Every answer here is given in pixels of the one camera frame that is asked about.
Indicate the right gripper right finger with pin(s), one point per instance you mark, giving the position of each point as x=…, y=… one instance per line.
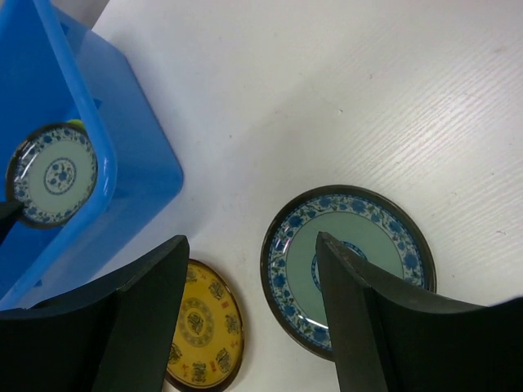
x=388, y=335

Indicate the yellow patterned plate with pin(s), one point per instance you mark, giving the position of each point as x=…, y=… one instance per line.
x=208, y=345

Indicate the blue plastic bin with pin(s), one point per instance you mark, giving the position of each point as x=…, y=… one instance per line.
x=54, y=69

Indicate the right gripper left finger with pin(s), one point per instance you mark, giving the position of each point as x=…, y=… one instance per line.
x=112, y=334

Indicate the lime green plate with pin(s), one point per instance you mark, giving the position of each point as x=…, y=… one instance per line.
x=77, y=122

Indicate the blue floral plate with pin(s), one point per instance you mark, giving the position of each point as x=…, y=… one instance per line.
x=369, y=224
x=53, y=173

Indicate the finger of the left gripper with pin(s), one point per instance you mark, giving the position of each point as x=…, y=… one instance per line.
x=10, y=212

